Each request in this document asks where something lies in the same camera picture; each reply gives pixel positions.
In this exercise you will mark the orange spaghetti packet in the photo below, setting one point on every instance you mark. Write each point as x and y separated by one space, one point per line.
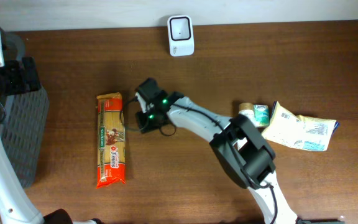
111 140

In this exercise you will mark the yellow wiper sheet pack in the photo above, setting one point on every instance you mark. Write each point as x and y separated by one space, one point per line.
298 131

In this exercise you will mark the green Kleenex tissue pack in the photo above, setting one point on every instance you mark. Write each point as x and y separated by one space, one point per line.
261 116

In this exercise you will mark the white conditioner tube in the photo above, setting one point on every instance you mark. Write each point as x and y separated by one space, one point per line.
246 109

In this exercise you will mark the dark grey plastic basket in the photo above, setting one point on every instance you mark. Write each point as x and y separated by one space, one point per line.
24 113

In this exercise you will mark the white barcode scanner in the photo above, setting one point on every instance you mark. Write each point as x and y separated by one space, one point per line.
180 36

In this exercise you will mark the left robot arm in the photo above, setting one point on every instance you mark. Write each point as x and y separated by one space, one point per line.
15 206

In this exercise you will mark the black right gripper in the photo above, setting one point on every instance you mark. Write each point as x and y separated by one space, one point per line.
140 117

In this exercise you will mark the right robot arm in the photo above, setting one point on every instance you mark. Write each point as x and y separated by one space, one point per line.
245 156

